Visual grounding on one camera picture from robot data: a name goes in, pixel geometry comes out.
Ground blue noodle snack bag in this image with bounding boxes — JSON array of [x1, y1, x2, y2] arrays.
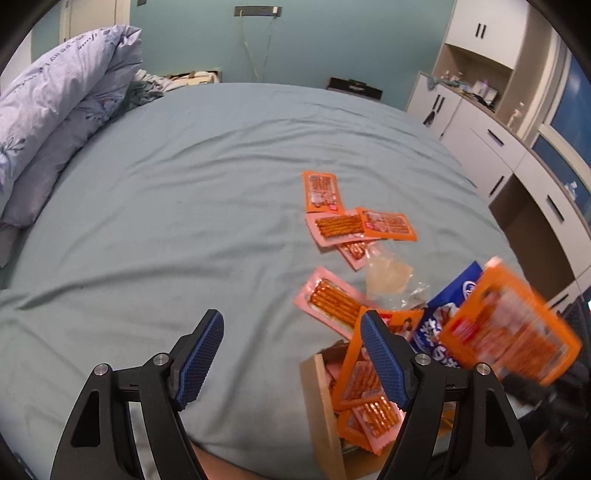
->
[[410, 261, 483, 368]]

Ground orange snack packet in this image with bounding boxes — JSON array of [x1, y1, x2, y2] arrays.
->
[[332, 307, 424, 412], [440, 257, 582, 386], [337, 241, 368, 271], [303, 171, 345, 214], [356, 207, 418, 242]]

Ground small orange packet edge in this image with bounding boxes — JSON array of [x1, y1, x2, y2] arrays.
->
[[337, 396, 405, 455]]

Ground clear plastic wrapper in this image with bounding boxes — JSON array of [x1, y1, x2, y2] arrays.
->
[[365, 242, 430, 310]]

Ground pink pretzel packet near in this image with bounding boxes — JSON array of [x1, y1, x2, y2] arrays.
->
[[294, 266, 377, 340]]

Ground cardboard box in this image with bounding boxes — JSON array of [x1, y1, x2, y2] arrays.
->
[[300, 341, 394, 479]]

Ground pink pretzel stick packet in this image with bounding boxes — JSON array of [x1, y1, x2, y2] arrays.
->
[[304, 210, 377, 248]]

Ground blue bed sheet mattress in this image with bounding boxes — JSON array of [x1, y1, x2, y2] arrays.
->
[[1, 83, 517, 479]]

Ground orange snack packet upright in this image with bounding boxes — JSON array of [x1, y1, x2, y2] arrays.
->
[[303, 171, 345, 214]]

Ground black box on floor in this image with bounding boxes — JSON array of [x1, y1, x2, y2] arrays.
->
[[327, 77, 383, 101]]

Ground white cabinet desk unit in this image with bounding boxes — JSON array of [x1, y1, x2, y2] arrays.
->
[[407, 1, 590, 314]]

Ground lavender floral duvet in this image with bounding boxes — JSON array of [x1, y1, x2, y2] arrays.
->
[[1, 25, 142, 264]]

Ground wall power strip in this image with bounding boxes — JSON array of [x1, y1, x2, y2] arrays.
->
[[235, 5, 283, 18]]

